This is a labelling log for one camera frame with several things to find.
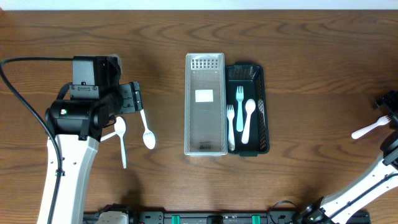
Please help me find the dark green plastic basket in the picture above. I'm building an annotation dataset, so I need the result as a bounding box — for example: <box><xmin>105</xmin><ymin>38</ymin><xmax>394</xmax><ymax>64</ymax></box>
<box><xmin>225</xmin><ymin>62</ymin><xmax>270</xmax><ymax>157</ymax></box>

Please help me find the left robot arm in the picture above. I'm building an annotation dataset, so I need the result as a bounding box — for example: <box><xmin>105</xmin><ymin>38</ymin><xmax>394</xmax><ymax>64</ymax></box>
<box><xmin>37</xmin><ymin>54</ymin><xmax>143</xmax><ymax>223</ymax></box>

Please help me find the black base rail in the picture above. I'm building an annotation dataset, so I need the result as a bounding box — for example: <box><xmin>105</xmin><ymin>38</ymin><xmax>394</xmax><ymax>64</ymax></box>
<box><xmin>83</xmin><ymin>203</ymin><xmax>371</xmax><ymax>224</ymax></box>

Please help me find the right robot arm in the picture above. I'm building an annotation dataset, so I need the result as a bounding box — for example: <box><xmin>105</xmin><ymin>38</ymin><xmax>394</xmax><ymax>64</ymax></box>
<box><xmin>141</xmin><ymin>93</ymin><xmax>392</xmax><ymax>223</ymax></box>

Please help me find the translucent white plastic basket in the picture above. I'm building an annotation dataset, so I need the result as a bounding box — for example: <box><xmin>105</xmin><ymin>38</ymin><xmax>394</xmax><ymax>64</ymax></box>
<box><xmin>184</xmin><ymin>53</ymin><xmax>228</xmax><ymax>157</ymax></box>

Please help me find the white label sticker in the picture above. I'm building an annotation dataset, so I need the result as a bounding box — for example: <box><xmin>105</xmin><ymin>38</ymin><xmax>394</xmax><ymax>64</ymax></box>
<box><xmin>195</xmin><ymin>90</ymin><xmax>214</xmax><ymax>103</ymax></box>

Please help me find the mint green plastic fork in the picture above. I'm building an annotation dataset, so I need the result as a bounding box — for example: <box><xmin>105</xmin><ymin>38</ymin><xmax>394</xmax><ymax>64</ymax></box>
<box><xmin>236</xmin><ymin>86</ymin><xmax>244</xmax><ymax>132</ymax></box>

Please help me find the white spoon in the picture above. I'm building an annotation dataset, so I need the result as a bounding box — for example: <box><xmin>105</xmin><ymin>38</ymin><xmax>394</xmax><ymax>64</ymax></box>
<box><xmin>100</xmin><ymin>131</ymin><xmax>117</xmax><ymax>142</ymax></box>
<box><xmin>114</xmin><ymin>116</ymin><xmax>127</xmax><ymax>169</ymax></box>
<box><xmin>241</xmin><ymin>99</ymin><xmax>256</xmax><ymax>144</ymax></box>
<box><xmin>140</xmin><ymin>109</ymin><xmax>156</xmax><ymax>149</ymax></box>

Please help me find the white plastic fork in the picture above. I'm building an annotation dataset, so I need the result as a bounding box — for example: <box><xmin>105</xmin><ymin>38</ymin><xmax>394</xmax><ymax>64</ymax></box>
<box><xmin>226</xmin><ymin>105</ymin><xmax>235</xmax><ymax>151</ymax></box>

